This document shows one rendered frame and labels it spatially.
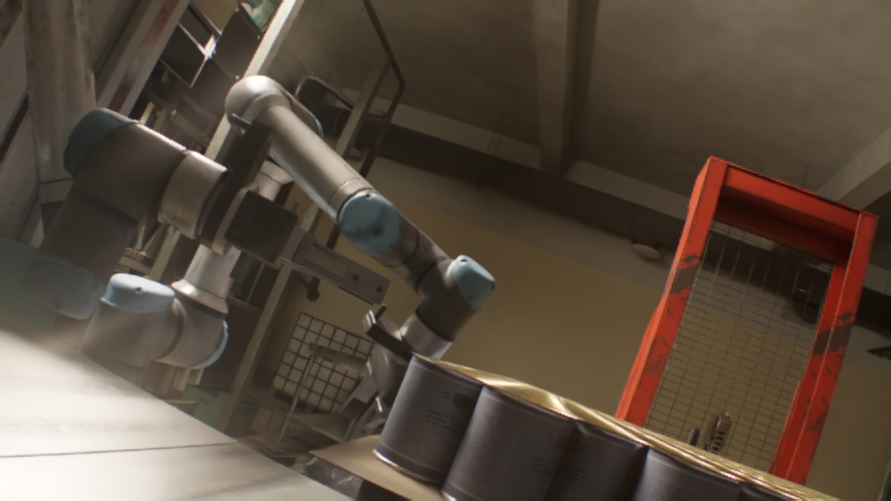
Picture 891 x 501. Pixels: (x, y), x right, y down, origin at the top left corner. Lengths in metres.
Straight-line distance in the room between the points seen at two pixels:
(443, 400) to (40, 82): 0.54
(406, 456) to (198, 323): 0.78
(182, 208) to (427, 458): 0.32
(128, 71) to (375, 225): 0.53
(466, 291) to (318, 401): 7.43
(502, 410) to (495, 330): 9.09
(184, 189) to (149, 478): 0.38
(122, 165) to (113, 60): 0.54
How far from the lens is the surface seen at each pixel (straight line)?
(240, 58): 3.68
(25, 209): 1.15
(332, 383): 8.28
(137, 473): 0.28
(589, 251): 9.71
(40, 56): 0.78
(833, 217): 2.21
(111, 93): 1.15
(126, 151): 0.63
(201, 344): 1.21
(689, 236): 2.04
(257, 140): 0.63
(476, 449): 0.43
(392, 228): 0.88
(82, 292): 0.64
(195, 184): 0.61
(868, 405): 10.56
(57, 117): 0.76
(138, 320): 1.10
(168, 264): 3.03
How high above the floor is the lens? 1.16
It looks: 9 degrees up
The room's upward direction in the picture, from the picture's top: 23 degrees clockwise
